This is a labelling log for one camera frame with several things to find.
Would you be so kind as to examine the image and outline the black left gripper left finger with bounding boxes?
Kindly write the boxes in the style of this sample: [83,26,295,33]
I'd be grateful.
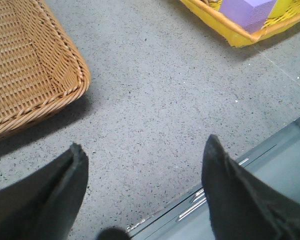
[0,143,89,240]

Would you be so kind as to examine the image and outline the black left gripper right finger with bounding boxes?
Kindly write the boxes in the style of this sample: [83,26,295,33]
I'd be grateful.
[201,134,300,240]

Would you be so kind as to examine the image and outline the brown wicker basket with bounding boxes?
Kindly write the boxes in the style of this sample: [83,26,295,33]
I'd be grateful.
[0,0,91,140]

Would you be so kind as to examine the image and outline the purple foam block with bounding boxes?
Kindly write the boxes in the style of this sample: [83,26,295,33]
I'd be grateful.
[218,0,276,34]

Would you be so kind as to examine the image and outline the yellow woven plastic basket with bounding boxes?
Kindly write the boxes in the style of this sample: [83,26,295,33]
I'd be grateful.
[182,0,300,48]

